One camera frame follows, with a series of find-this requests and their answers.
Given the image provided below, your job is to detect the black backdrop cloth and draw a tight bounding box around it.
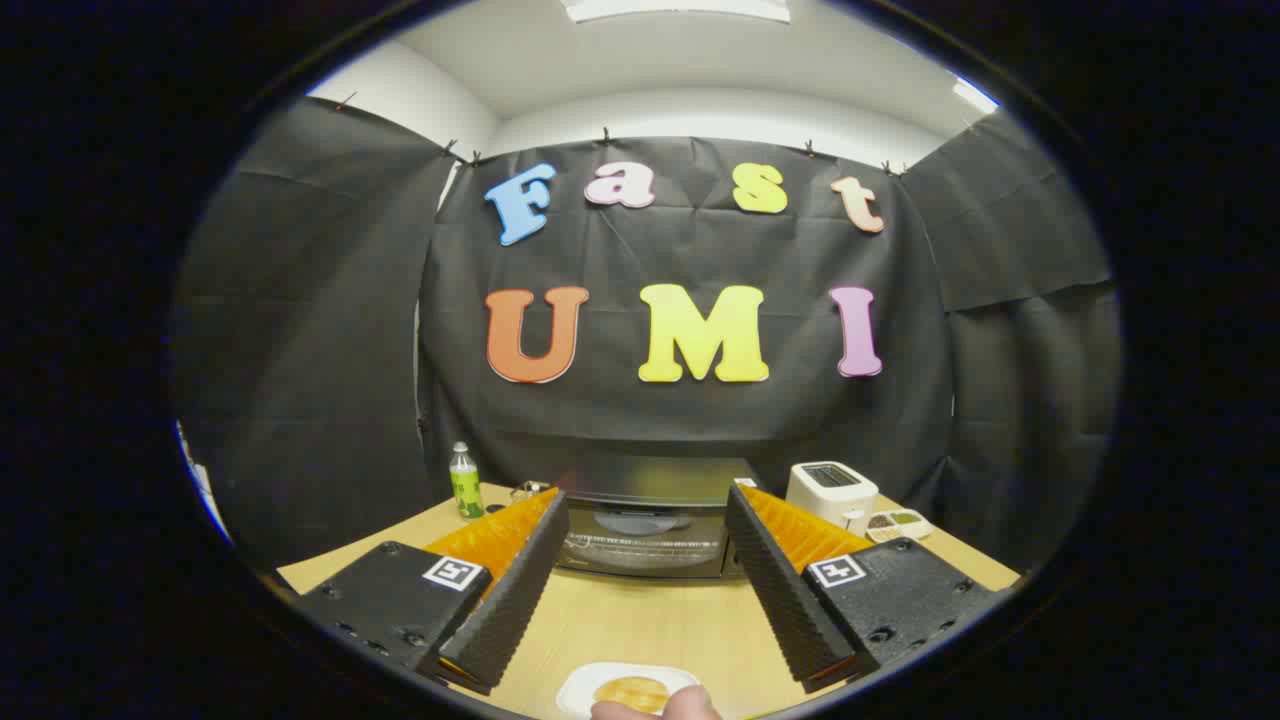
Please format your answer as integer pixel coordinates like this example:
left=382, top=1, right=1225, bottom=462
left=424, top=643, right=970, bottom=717
left=170, top=95, right=1123, bottom=576

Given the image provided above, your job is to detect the white plate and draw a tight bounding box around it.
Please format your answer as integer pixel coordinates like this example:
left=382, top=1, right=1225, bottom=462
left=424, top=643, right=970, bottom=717
left=556, top=661, right=701, bottom=719

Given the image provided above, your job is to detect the green label water bottle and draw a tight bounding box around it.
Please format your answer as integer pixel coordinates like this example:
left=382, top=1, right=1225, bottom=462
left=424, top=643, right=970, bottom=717
left=449, top=441, right=485, bottom=520

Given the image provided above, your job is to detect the large ceiling light panel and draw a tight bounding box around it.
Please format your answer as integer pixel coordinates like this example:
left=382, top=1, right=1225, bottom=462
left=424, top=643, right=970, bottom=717
left=560, top=0, right=791, bottom=25

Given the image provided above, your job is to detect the white toaster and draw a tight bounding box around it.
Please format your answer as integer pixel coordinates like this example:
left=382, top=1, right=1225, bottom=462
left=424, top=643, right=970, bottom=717
left=785, top=461, right=881, bottom=536

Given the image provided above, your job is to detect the golden bread bun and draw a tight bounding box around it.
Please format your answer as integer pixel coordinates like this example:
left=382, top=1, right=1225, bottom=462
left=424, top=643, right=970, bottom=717
left=593, top=676, right=671, bottom=714

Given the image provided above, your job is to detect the white divided snack dish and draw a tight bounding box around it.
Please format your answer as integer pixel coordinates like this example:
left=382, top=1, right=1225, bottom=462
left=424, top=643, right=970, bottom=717
left=865, top=509, right=934, bottom=544

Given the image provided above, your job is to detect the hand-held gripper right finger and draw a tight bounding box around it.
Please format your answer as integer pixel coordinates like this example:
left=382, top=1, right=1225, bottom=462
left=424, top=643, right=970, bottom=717
left=725, top=483, right=1001, bottom=695

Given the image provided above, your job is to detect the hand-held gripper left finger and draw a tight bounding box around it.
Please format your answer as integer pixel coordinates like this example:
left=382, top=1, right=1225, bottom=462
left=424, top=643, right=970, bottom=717
left=297, top=487, right=571, bottom=697

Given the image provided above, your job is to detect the black toaster oven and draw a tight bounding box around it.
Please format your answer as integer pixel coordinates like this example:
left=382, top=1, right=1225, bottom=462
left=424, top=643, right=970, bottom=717
left=555, top=455, right=766, bottom=581

